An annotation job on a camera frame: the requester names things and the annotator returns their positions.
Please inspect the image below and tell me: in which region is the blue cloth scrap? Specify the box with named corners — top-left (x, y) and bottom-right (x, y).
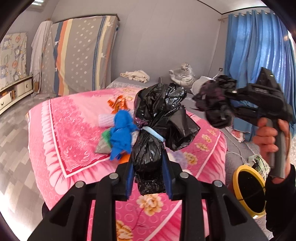
top-left (110, 110), bottom-right (138, 161)

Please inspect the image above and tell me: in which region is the black plastic trash bag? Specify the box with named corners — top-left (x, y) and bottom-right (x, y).
top-left (130, 83), bottom-right (200, 195)

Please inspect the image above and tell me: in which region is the white foam fruit net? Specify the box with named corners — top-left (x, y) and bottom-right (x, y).
top-left (98, 114), bottom-right (115, 128)

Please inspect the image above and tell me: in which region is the orange snack wrapper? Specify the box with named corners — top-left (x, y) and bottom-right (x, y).
top-left (107, 95), bottom-right (129, 114)

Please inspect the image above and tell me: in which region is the yellow rimmed trash bin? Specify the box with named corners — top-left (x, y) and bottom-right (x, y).
top-left (232, 165), bottom-right (266, 219)

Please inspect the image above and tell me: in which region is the right hand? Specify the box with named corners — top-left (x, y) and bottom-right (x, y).
top-left (252, 117), bottom-right (293, 178)

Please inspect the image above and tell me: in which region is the blue curtain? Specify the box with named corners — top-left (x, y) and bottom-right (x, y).
top-left (223, 9), bottom-right (296, 142)

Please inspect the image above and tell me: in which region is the white power strip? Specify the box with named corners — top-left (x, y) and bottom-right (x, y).
top-left (248, 154), bottom-right (270, 180)

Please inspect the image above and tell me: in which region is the grey pillow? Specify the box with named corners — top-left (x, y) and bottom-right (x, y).
top-left (191, 76), bottom-right (212, 95)

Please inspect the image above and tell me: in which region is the white tiger plush toy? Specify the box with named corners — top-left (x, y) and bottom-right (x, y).
top-left (169, 62), bottom-right (196, 88)

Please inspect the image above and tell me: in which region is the cream crumpled cloth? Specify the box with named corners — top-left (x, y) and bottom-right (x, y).
top-left (120, 70), bottom-right (150, 83)

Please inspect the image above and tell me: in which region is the white drawer cabinet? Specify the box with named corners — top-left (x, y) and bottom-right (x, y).
top-left (0, 75), bottom-right (34, 115)

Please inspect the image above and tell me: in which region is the white hanging cloth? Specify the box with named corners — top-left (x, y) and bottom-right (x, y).
top-left (30, 20), bottom-right (53, 82)

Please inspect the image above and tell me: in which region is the striped upright mattress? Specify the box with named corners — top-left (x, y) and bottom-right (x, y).
top-left (41, 15), bottom-right (119, 96)

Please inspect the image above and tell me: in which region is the cartoon print sheet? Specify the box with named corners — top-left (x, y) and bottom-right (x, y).
top-left (0, 33), bottom-right (28, 89)

